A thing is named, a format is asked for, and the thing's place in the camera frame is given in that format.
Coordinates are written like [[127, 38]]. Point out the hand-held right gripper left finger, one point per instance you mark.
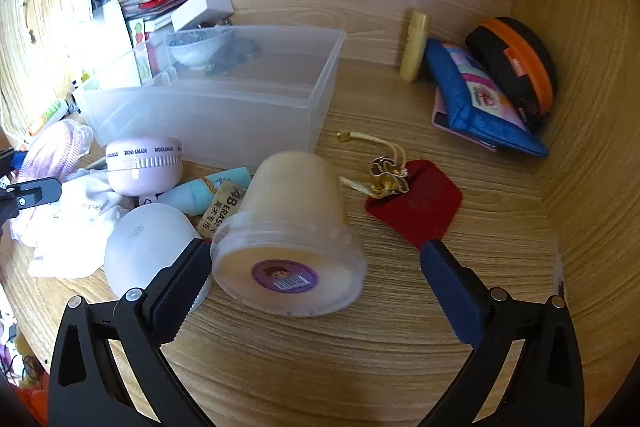
[[182, 292]]

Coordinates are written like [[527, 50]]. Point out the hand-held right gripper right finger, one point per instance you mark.
[[450, 287]]

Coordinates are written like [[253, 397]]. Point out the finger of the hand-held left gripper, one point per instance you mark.
[[35, 193], [12, 159]]

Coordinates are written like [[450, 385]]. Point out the white frosted dome lamp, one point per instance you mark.
[[140, 247]]

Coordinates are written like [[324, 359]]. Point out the light blue tube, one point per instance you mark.
[[190, 198]]

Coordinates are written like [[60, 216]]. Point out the worn beige eraser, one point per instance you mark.
[[225, 207]]

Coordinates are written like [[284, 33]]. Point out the pink round desktop vacuum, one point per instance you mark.
[[145, 177]]

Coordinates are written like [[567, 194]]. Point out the lidded beige plastic jar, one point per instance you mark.
[[295, 207]]

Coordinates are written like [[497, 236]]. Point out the clear plastic storage box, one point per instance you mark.
[[225, 122]]

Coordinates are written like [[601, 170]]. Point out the wooden desktop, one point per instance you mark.
[[325, 367]]

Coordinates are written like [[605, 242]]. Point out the green label tube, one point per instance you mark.
[[49, 117]]

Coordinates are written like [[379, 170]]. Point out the white paper bag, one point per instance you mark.
[[100, 27]]

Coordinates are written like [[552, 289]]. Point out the pink notebook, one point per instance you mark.
[[440, 119]]

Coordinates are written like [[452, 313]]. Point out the fruit print box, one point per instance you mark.
[[139, 47]]

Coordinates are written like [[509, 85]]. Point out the blue zip pouch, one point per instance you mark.
[[465, 107]]

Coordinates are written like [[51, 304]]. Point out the orange cloth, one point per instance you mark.
[[35, 402]]

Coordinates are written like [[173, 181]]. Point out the stack of books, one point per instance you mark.
[[155, 2]]

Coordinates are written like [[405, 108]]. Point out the white ceramic bowl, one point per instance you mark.
[[195, 49]]

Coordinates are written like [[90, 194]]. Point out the small white box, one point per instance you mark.
[[200, 9]]

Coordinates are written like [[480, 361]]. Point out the black orange zip case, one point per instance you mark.
[[510, 52]]

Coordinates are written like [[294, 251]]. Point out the yellow tube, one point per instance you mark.
[[414, 47]]

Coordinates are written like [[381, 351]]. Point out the dark brown trinket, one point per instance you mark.
[[235, 54]]

